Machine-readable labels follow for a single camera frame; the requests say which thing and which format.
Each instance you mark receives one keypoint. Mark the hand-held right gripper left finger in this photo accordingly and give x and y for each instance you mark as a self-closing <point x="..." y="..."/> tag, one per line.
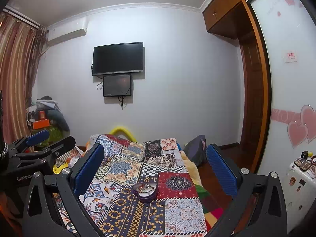
<point x="88" y="169"/>

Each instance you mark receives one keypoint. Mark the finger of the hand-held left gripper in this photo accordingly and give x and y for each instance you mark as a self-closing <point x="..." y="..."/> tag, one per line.
<point x="37" y="137"/>
<point x="60" y="145"/>

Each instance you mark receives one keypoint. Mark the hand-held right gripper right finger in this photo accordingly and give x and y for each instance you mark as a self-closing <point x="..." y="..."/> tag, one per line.
<point x="221" y="171"/>

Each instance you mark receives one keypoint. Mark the purple heart-shaped jewelry box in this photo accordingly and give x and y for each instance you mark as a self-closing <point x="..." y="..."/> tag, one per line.
<point x="145" y="198"/>

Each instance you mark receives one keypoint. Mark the green printed bag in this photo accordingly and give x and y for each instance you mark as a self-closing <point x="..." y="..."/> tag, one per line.
<point x="55" y="134"/>

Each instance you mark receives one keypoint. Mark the orange box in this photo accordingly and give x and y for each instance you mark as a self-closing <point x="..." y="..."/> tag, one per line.
<point x="40" y="124"/>

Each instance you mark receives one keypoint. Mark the yellow cloth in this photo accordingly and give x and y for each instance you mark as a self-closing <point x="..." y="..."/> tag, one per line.
<point x="58" y="169"/>

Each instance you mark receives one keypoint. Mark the pile of clothes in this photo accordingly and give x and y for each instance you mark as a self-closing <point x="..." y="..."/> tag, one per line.
<point x="55" y="118"/>

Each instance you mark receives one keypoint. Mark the colourful fleece blanket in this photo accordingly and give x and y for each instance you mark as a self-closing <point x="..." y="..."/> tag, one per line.
<point x="209" y="202"/>

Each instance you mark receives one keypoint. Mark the dark grey bag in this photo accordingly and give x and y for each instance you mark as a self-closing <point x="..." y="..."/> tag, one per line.
<point x="195" y="150"/>

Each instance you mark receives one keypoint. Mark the yellow foam tube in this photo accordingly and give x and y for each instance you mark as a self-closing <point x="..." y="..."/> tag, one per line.
<point x="121" y="129"/>

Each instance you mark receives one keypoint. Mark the striped brown curtain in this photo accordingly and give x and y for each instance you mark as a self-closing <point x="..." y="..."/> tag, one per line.
<point x="14" y="79"/>

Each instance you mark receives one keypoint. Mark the brown wooden door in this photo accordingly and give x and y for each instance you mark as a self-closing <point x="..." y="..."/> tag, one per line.
<point x="251" y="103"/>

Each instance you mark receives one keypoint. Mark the patchwork printed blanket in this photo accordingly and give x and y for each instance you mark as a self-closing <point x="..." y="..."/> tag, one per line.
<point x="148" y="217"/>

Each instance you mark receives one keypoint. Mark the open makeup palette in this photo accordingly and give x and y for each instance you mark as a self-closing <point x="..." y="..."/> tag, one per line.
<point x="303" y="164"/>

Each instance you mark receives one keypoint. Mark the white cabinet with magnets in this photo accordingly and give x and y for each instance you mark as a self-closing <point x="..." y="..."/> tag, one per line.
<point x="300" y="202"/>

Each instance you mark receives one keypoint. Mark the small dark jar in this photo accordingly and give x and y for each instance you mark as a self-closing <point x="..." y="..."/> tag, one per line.
<point x="305" y="154"/>

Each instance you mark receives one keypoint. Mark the white heart-decal wardrobe door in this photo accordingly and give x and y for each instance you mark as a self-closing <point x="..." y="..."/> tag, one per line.
<point x="284" y="91"/>

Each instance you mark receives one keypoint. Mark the white air conditioner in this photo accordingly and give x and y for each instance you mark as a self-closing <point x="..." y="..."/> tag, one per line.
<point x="66" y="33"/>

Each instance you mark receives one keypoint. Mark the white paper sticker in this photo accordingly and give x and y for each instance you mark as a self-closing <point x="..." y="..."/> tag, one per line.
<point x="290" y="56"/>

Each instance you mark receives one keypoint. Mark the wooden overhead cabinet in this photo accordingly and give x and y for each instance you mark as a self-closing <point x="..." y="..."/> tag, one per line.
<point x="222" y="12"/>

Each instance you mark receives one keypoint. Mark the small black wall monitor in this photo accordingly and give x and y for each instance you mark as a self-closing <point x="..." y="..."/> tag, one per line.
<point x="117" y="85"/>

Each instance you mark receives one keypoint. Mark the black wall television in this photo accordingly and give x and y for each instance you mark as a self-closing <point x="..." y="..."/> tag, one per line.
<point x="118" y="58"/>

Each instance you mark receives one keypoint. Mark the white curtain rail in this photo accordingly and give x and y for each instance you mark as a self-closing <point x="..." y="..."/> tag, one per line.
<point x="22" y="17"/>

